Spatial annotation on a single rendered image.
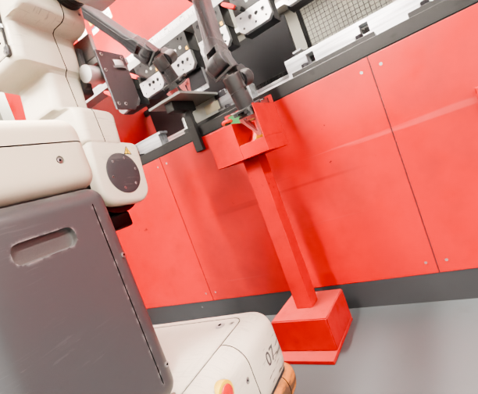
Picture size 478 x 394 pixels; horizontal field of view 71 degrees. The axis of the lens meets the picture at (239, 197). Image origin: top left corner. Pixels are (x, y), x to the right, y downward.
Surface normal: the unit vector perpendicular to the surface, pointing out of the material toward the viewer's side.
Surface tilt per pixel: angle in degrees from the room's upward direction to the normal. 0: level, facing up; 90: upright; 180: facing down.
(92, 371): 90
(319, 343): 90
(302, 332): 90
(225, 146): 90
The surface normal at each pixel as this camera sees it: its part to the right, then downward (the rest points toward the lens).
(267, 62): -0.50, 0.23
